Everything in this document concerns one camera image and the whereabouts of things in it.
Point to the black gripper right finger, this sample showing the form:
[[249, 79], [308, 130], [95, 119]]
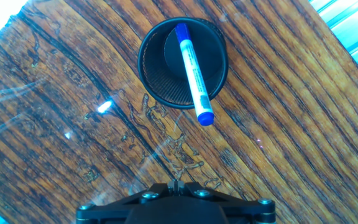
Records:
[[244, 208]]

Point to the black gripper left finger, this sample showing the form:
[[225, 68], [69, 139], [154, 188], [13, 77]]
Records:
[[110, 208]]

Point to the white marker pen blue cap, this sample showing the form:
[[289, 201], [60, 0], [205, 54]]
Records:
[[194, 74]]

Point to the black mesh pen holder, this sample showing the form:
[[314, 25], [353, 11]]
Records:
[[160, 81]]

